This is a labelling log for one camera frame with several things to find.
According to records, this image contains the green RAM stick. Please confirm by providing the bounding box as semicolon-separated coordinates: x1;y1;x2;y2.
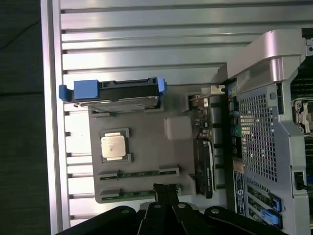
99;188;182;201
98;168;181;181

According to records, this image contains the black graphics card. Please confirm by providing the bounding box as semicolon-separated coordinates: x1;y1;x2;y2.
188;85;225;199

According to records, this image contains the silver CPU chip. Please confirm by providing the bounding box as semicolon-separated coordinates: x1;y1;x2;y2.
101;133;128;162

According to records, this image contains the grey parts rack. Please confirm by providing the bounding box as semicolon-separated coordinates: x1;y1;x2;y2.
88;84;222;204

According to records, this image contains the blue expansion slot latch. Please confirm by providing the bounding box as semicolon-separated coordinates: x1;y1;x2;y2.
260;197;282;227

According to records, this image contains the grey PC case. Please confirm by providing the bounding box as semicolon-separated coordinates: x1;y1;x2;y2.
215;28;313;235

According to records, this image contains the disk drive with blue carrier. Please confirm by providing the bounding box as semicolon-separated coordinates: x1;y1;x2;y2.
58;77;168;110

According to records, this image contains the CPU socket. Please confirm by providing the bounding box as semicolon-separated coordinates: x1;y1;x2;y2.
292;97;313;134

